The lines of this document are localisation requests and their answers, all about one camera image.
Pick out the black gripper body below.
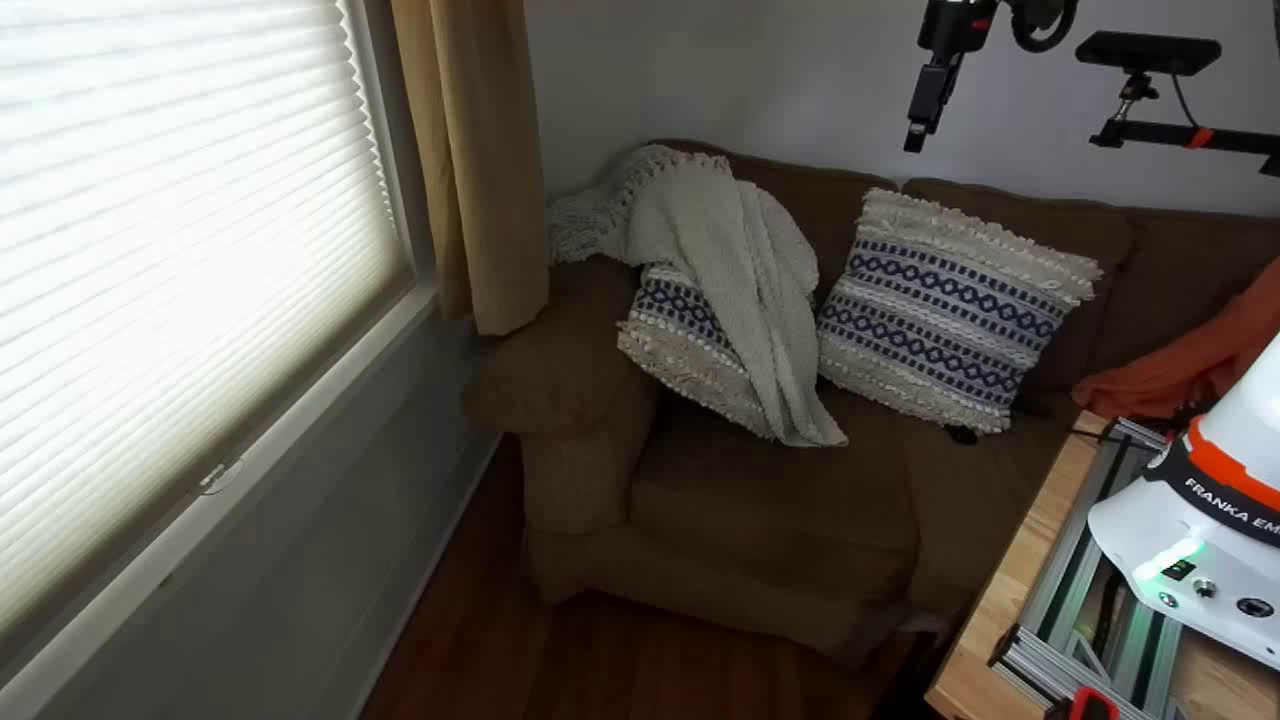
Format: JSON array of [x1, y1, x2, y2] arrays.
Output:
[[914, 0, 1004, 60]]

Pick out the white knitted blanket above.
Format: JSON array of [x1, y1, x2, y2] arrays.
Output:
[[549, 139, 851, 451]]

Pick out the blue white patterned pillow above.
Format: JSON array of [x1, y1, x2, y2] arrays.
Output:
[[610, 255, 792, 443], [811, 186, 1107, 439]]

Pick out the orange cloth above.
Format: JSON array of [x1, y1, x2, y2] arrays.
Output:
[[1073, 255, 1280, 432]]

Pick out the brown fabric sofa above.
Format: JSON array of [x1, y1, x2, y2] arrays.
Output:
[[464, 137, 1280, 673]]

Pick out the tan curtain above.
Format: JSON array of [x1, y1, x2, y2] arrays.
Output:
[[389, 0, 551, 342]]

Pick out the red clamp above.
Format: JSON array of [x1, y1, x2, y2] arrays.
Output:
[[1062, 683, 1128, 720]]

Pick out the white pleated window blind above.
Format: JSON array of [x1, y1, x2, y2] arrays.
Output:
[[0, 0, 415, 645]]

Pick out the black cable loop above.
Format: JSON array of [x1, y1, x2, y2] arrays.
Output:
[[1004, 0, 1083, 58]]

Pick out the black stereo camera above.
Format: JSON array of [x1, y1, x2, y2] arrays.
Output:
[[1073, 27, 1223, 82]]

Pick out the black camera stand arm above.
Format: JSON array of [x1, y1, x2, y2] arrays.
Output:
[[1089, 72, 1280, 181]]

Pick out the aluminium profile frame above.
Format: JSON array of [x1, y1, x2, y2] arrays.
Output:
[[992, 418, 1203, 720]]

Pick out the white window frame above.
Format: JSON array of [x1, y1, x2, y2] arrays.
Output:
[[0, 0, 446, 720]]

